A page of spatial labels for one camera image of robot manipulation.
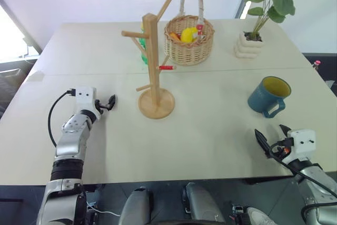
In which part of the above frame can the wicker basket with handle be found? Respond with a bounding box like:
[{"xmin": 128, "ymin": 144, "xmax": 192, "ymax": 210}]
[{"xmin": 164, "ymin": 0, "xmax": 215, "ymax": 66}]

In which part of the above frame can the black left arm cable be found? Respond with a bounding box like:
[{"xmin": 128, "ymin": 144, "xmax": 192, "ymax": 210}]
[{"xmin": 47, "ymin": 89, "xmax": 76, "ymax": 149}]

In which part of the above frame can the red tape marker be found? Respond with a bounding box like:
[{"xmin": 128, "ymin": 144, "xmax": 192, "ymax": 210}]
[{"xmin": 156, "ymin": 64, "xmax": 177, "ymax": 72}]

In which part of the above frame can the green plastic toy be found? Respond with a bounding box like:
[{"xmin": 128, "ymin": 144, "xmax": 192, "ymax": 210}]
[{"xmin": 137, "ymin": 23, "xmax": 148, "ymax": 66}]

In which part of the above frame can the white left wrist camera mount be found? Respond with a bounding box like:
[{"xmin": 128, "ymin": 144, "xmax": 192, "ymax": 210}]
[{"xmin": 75, "ymin": 86, "xmax": 102, "ymax": 122}]

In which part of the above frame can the white ribbed plant pot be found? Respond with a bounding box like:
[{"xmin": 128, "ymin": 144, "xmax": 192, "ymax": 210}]
[{"xmin": 233, "ymin": 31, "xmax": 264, "ymax": 60}]

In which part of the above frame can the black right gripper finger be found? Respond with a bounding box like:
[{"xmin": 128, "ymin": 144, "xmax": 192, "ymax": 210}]
[
  {"xmin": 279, "ymin": 124, "xmax": 292, "ymax": 140},
  {"xmin": 254, "ymin": 129, "xmax": 271, "ymax": 159}
]

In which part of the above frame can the yellow toy fruit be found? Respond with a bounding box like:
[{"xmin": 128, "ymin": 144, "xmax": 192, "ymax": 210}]
[{"xmin": 180, "ymin": 26, "xmax": 201, "ymax": 44}]

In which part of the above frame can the wooden mug tree stand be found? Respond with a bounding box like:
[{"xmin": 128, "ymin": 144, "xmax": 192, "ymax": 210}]
[{"xmin": 121, "ymin": 0, "xmax": 176, "ymax": 120}]

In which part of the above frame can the white shoe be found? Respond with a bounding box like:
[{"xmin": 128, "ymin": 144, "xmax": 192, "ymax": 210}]
[{"xmin": 245, "ymin": 206, "xmax": 279, "ymax": 225}]

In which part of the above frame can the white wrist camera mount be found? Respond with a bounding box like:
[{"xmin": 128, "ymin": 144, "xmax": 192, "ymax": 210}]
[
  {"xmin": 75, "ymin": 86, "xmax": 102, "ymax": 122},
  {"xmin": 282, "ymin": 129, "xmax": 316, "ymax": 165}
]

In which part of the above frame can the thin white floor cable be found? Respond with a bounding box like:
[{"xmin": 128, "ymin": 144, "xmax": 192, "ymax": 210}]
[{"xmin": 86, "ymin": 203, "xmax": 121, "ymax": 218}]

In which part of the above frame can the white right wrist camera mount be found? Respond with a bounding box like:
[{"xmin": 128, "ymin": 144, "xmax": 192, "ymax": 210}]
[{"xmin": 282, "ymin": 129, "xmax": 316, "ymax": 165}]

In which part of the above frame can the green leafy plant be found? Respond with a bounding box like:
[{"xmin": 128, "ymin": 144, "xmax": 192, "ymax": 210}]
[{"xmin": 243, "ymin": 0, "xmax": 296, "ymax": 41}]

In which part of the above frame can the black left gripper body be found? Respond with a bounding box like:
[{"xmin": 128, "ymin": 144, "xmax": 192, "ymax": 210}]
[{"xmin": 94, "ymin": 99, "xmax": 109, "ymax": 115}]

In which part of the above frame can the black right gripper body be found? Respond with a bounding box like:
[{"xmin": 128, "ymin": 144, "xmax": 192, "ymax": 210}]
[{"xmin": 267, "ymin": 137, "xmax": 294, "ymax": 160}]

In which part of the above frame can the blue mug yellow inside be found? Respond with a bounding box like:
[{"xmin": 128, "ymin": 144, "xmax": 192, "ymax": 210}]
[{"xmin": 247, "ymin": 76, "xmax": 292, "ymax": 119}]

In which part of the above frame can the grey rounded robot leg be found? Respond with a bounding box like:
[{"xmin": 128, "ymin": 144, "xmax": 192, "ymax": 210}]
[
  {"xmin": 181, "ymin": 182, "xmax": 226, "ymax": 225},
  {"xmin": 120, "ymin": 186, "xmax": 154, "ymax": 225}
]

